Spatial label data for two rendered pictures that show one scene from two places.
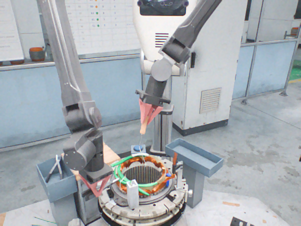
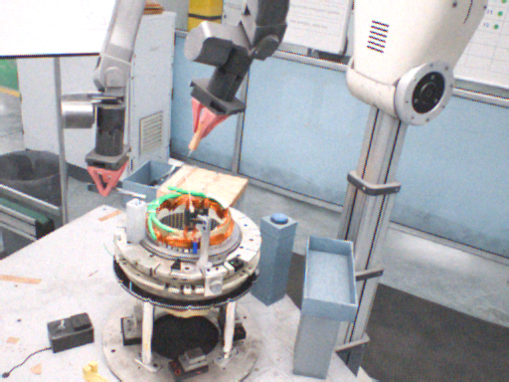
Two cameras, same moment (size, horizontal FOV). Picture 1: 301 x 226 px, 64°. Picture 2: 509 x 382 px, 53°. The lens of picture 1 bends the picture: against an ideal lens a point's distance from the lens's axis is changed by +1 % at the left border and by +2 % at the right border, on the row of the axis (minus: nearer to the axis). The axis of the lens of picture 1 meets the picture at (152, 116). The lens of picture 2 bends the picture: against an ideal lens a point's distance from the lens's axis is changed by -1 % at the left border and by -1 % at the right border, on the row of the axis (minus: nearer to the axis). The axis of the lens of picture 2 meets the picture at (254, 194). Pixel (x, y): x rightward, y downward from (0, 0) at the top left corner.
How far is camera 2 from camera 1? 0.79 m
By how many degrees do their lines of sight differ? 44
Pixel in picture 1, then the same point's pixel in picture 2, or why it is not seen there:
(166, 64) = (199, 36)
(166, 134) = (355, 232)
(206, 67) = not seen: outside the picture
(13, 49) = (330, 33)
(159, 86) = (217, 78)
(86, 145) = (80, 104)
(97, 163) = (101, 143)
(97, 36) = (484, 47)
